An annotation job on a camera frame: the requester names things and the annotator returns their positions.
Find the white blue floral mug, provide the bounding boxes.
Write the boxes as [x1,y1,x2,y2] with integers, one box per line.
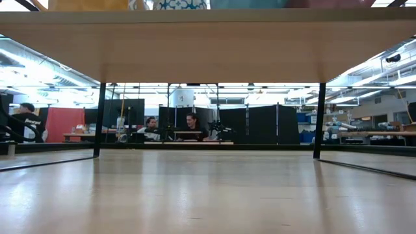
[151,0,208,10]

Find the plain blue mug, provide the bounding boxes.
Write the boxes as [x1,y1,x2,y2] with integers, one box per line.
[209,0,289,10]

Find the plain yellow mug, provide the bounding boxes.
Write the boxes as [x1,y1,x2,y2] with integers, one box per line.
[47,0,130,12]

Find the plain pink mug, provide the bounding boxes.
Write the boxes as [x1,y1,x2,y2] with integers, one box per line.
[285,0,377,9]

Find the person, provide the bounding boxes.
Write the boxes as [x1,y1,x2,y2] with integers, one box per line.
[176,112,209,142]
[136,116,161,142]
[8,102,47,144]

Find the white hanging cylinder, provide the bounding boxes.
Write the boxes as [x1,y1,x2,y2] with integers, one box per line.
[168,88,195,109]

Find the black divider panel row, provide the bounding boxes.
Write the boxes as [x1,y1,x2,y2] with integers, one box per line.
[158,103,300,146]

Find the blue storage bins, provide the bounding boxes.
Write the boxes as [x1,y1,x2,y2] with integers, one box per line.
[296,112,315,144]

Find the wooden background table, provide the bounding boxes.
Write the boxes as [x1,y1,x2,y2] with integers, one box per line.
[63,131,118,143]

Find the red divider panel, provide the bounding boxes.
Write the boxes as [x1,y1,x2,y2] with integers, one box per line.
[45,107,86,143]

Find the wooden background bench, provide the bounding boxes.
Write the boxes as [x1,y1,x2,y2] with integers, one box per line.
[326,122,416,146]

